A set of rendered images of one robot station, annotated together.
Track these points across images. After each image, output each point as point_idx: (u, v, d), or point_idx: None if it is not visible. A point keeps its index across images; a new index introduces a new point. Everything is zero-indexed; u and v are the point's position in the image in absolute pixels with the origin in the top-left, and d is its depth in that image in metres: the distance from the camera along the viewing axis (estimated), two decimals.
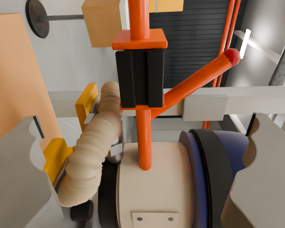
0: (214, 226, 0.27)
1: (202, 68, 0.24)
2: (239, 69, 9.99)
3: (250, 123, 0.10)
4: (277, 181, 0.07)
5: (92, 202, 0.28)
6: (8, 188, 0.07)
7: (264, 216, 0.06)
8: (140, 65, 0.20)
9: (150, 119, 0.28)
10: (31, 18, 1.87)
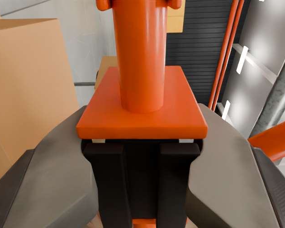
0: None
1: (255, 144, 0.13)
2: (237, 82, 10.27)
3: None
4: (224, 163, 0.07)
5: None
6: (58, 170, 0.07)
7: (220, 198, 0.06)
8: (142, 167, 0.09)
9: None
10: None
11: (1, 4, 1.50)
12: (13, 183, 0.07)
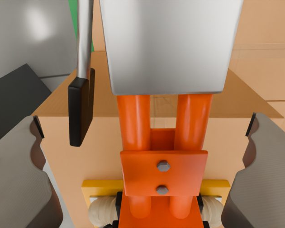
0: None
1: None
2: None
3: (250, 123, 0.10)
4: (277, 181, 0.07)
5: None
6: (8, 188, 0.07)
7: (264, 216, 0.06)
8: None
9: None
10: None
11: None
12: None
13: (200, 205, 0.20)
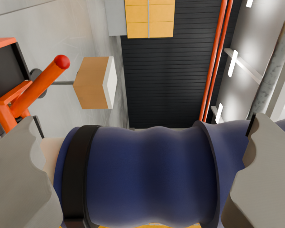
0: (64, 206, 0.31)
1: (42, 71, 0.29)
2: (230, 85, 10.49)
3: (250, 123, 0.10)
4: (277, 181, 0.07)
5: None
6: (8, 188, 0.07)
7: (264, 216, 0.06)
8: None
9: (16, 114, 0.33)
10: None
11: None
12: None
13: None
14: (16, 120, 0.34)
